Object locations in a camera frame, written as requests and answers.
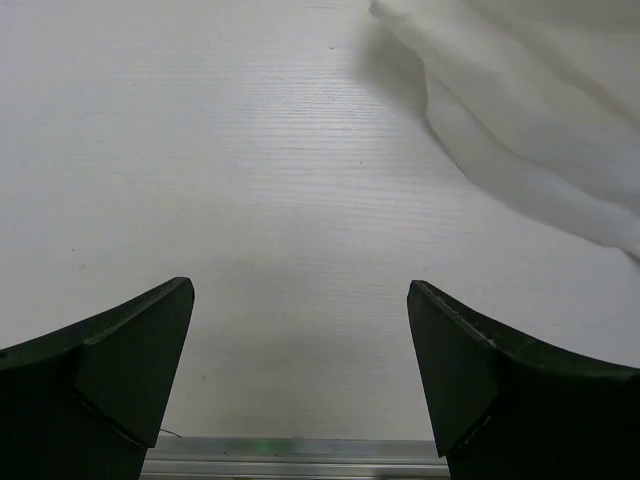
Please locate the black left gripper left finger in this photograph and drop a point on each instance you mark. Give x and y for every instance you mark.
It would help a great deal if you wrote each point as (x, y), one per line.
(87, 401)

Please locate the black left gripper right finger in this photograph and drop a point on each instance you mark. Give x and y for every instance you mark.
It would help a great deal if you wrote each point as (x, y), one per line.
(505, 405)

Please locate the white pleated skirt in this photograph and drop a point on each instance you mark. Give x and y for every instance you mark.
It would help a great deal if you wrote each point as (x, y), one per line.
(537, 102)

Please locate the aluminium table front rail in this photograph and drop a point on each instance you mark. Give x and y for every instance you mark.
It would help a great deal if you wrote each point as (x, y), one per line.
(292, 458)

